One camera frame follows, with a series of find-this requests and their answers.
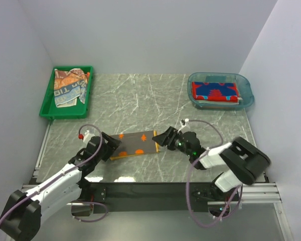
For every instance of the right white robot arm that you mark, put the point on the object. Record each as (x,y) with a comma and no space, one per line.
(245,162)

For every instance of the blue translucent plastic tub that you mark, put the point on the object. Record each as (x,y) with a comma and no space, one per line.
(246,96)

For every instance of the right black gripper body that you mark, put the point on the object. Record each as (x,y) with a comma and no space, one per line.
(176,141)

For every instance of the orange yellow cloth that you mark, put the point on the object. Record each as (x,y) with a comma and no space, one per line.
(135,144)

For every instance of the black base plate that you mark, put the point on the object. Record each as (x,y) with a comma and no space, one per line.
(146,196)

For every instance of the green plastic bin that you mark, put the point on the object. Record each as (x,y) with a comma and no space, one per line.
(50,111)

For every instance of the aluminium mounting rail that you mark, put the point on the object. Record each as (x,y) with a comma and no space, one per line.
(255,193)

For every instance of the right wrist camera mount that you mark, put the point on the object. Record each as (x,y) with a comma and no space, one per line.
(185,125)

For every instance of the red blue patterned cloth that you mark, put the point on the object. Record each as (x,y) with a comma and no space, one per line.
(215,91)

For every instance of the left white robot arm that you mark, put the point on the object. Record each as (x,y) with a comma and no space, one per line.
(25,212)

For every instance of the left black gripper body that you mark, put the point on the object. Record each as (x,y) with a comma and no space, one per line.
(108,149)

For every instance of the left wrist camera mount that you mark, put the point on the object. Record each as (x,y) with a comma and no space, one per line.
(86,137)

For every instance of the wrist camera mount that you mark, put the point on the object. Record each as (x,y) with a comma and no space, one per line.
(86,137)
(185,125)

